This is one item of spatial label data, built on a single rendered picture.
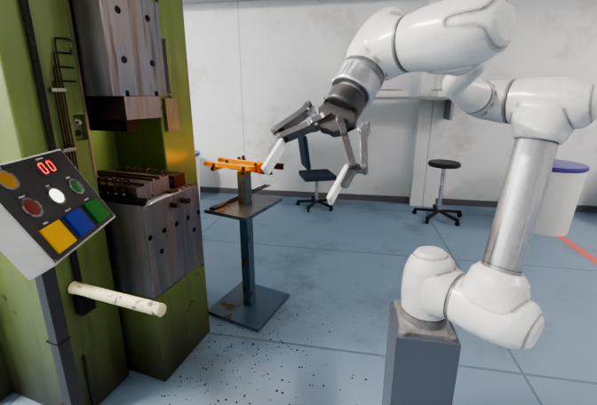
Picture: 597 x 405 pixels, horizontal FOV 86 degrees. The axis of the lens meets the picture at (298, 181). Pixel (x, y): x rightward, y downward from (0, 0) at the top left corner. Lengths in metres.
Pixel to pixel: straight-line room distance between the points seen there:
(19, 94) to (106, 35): 0.35
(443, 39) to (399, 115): 3.71
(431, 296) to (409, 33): 0.79
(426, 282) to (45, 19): 1.56
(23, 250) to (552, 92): 1.38
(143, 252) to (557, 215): 3.67
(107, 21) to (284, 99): 3.10
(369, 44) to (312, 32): 3.70
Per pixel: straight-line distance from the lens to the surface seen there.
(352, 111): 0.62
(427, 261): 1.13
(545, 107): 1.07
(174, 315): 1.85
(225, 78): 4.59
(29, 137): 1.45
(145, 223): 1.53
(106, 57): 1.48
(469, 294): 1.09
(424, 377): 1.33
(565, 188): 4.00
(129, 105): 1.52
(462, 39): 0.59
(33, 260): 1.04
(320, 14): 4.38
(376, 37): 0.67
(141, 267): 1.65
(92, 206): 1.22
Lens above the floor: 1.37
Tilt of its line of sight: 15 degrees down
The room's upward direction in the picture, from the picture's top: straight up
